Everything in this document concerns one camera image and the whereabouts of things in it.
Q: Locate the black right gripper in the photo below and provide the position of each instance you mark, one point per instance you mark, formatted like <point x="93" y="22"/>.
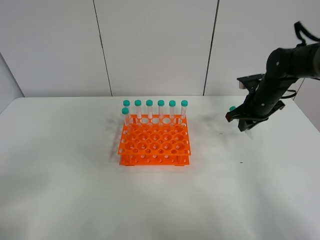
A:
<point x="260" y="102"/>

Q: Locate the green-capped test tube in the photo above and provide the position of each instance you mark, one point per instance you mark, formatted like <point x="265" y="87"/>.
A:
<point x="232" y="108"/>

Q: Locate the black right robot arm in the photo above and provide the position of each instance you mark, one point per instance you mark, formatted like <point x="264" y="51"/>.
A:
<point x="284" y="67"/>

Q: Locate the back row tube far right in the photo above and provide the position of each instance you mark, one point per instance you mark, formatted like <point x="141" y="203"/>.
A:
<point x="184" y="104"/>

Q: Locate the orange test tube rack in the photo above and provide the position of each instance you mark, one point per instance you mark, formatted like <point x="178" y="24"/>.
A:
<point x="154" y="142"/>

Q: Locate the back row tube far left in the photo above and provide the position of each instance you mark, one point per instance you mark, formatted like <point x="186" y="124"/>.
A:
<point x="126" y="103"/>

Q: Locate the second row tube left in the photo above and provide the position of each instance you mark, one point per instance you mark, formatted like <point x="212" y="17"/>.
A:
<point x="126" y="113"/>

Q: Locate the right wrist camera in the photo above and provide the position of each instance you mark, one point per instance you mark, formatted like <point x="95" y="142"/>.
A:
<point x="250" y="82"/>

